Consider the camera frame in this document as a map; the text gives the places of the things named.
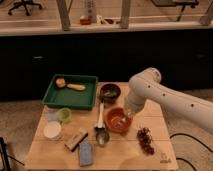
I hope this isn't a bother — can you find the clear plastic cup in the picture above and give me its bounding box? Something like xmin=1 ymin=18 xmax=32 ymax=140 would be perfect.
xmin=45 ymin=111 xmax=58 ymax=121

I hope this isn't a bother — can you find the black stand left edge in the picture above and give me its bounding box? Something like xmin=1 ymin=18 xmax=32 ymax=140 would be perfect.
xmin=0 ymin=136 xmax=25 ymax=171

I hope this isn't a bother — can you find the yellow toy bread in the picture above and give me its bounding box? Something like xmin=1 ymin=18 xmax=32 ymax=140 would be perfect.
xmin=67 ymin=84 xmax=86 ymax=91

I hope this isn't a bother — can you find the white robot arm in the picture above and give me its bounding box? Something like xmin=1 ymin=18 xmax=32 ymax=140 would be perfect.
xmin=124 ymin=67 xmax=213 ymax=135

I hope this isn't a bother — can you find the black floor cable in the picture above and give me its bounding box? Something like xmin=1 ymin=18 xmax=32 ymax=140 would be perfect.
xmin=169 ymin=132 xmax=213 ymax=171

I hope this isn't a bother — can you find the silver metal fork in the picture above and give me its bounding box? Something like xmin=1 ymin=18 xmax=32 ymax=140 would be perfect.
xmin=116 ymin=117 xmax=126 ymax=128

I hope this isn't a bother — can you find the dark grape bunch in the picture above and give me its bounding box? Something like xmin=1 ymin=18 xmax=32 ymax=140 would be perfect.
xmin=137 ymin=127 xmax=155 ymax=155

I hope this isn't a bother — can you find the green plastic tray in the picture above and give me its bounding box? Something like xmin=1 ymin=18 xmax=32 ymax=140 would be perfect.
xmin=42 ymin=74 xmax=98 ymax=110

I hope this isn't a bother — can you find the red bowl on counter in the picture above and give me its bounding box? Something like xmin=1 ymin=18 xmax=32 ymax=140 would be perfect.
xmin=80 ymin=17 xmax=92 ymax=25

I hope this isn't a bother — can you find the dark brown bowl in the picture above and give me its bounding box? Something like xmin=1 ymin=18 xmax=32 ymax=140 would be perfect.
xmin=99 ymin=83 xmax=121 ymax=104

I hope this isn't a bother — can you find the black office chair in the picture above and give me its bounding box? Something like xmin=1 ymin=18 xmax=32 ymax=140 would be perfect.
xmin=8 ymin=0 xmax=43 ymax=16

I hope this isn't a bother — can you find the white round container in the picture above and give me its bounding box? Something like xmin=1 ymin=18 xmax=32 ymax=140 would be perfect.
xmin=43 ymin=121 xmax=62 ymax=140

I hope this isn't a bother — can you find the orange round toy food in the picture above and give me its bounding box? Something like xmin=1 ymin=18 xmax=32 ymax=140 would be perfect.
xmin=55 ymin=78 xmax=66 ymax=88

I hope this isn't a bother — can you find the blue grey sponge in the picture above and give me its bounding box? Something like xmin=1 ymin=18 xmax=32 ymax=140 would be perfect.
xmin=79 ymin=141 xmax=93 ymax=167

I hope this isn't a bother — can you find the green plastic cup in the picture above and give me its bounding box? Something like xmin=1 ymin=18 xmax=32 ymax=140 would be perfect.
xmin=57 ymin=108 xmax=71 ymax=123

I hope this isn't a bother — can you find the orange bowl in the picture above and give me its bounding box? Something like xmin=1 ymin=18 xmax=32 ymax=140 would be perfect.
xmin=104 ymin=107 xmax=132 ymax=133

